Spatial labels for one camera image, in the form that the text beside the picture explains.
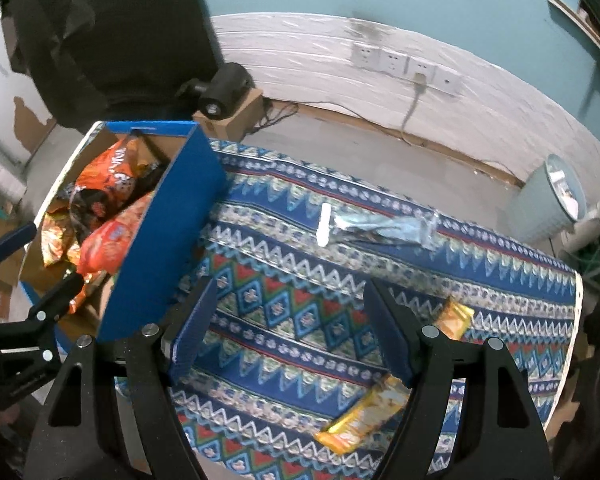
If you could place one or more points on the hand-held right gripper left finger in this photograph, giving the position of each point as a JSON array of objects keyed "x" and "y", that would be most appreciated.
[{"x": 195, "y": 330}]

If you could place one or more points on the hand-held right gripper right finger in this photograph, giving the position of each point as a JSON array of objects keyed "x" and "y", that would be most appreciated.
[{"x": 387, "y": 335}]

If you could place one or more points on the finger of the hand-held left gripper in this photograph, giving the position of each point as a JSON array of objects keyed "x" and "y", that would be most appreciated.
[
  {"x": 55, "y": 305},
  {"x": 12, "y": 242}
]

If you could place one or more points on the short yellow snack bar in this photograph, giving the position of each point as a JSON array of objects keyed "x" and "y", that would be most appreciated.
[{"x": 454, "y": 320}]

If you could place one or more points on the long yellow snack bar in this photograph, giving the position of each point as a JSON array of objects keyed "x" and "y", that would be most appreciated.
[{"x": 365, "y": 415}]

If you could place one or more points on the silver snack packet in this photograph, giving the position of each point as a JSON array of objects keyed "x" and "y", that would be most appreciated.
[{"x": 380, "y": 230}]

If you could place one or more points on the blue cardboard box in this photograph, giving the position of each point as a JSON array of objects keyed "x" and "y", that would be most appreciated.
[{"x": 180, "y": 220}]

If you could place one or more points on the orange snack bag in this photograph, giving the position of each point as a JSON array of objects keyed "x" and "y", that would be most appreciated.
[{"x": 110, "y": 170}]

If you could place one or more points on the white crumpled bag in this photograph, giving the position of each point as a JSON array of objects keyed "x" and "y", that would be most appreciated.
[{"x": 2, "y": 182}]

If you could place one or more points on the blue patterned tablecloth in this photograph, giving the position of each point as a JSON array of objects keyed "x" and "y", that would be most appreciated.
[{"x": 290, "y": 260}]

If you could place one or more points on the brown cardboard sheet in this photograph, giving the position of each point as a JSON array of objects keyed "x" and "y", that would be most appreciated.
[{"x": 572, "y": 385}]

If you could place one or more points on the pale blue waste bin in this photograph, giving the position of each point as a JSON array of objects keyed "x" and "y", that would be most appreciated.
[{"x": 535, "y": 210}]

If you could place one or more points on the small brown cardboard box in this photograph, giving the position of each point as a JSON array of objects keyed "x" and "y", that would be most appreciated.
[{"x": 245, "y": 115}]

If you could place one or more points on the white pipe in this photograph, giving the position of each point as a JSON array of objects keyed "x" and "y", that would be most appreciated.
[{"x": 585, "y": 230}]

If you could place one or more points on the dark cloth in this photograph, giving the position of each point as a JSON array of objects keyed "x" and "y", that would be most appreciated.
[{"x": 120, "y": 35}]

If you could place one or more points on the white wall socket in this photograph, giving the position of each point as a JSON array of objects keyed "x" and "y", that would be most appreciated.
[
  {"x": 448, "y": 81},
  {"x": 393, "y": 61},
  {"x": 365, "y": 55},
  {"x": 425, "y": 67}
]

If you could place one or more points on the wooden wall shelf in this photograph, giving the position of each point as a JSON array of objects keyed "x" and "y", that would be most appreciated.
[{"x": 580, "y": 20}]

